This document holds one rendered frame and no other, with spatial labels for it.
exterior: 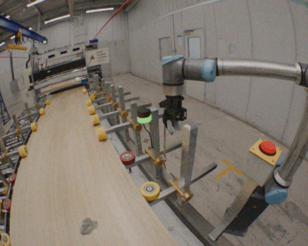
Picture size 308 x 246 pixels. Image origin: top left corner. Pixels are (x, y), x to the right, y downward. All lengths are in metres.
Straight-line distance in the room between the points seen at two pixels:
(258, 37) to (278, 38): 0.47
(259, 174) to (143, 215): 0.40
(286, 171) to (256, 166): 0.49
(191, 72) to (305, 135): 0.58
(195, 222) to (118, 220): 0.38
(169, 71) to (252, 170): 0.45
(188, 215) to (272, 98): 2.64
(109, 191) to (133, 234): 0.22
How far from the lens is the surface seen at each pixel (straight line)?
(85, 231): 0.58
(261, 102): 3.15
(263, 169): 0.33
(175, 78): 0.60
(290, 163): 0.79
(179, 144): 0.92
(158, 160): 0.79
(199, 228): 0.76
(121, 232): 0.54
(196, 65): 0.56
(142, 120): 0.65
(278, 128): 3.11
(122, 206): 0.59
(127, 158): 0.77
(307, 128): 0.72
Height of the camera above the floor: 1.39
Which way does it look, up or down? 27 degrees down
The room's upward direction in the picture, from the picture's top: 4 degrees counter-clockwise
